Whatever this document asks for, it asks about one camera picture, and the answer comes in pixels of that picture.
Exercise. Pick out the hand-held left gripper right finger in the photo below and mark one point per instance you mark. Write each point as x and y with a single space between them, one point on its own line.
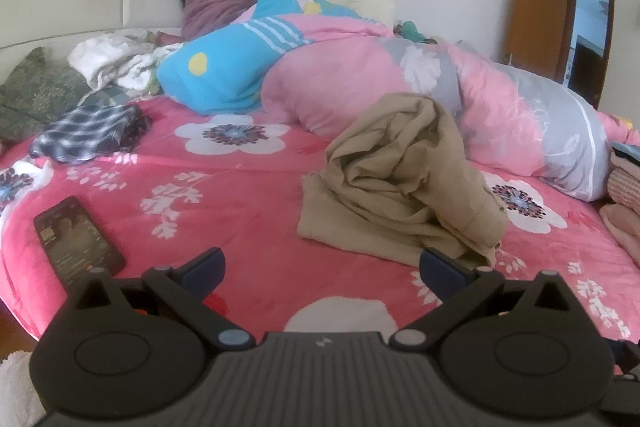
439 272

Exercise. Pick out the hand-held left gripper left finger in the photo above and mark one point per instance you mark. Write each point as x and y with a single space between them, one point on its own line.
206 264

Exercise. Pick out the beige pants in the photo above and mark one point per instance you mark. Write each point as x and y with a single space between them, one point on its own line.
400 167

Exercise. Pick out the pink floral bed blanket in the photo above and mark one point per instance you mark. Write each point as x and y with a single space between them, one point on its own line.
225 217

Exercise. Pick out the pink folded towel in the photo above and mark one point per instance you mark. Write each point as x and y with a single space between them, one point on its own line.
622 232

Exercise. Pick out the black smartphone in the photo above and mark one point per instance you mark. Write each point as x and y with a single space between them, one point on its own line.
70 237

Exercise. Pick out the dark patterned cloth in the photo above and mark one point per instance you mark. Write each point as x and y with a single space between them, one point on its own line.
140 124

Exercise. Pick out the plaid shirt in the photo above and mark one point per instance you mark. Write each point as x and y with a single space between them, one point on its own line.
80 132

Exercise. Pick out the grey striped cloth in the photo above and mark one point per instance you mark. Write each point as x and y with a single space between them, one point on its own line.
107 97

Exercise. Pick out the pink and grey floral quilt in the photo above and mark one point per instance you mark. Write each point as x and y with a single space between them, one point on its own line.
350 77

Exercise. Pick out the white fleece blanket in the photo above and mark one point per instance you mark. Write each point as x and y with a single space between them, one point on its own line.
105 62

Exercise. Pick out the pale fluffy cloth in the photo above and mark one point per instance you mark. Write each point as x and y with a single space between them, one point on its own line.
15 387

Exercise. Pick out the green leaf-print pillow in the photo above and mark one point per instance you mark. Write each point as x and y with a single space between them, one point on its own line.
45 82

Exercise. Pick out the brown wooden door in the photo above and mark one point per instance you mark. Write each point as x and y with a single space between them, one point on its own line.
537 12

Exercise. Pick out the dark wooden door frame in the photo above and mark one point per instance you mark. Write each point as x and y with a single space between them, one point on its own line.
611 32

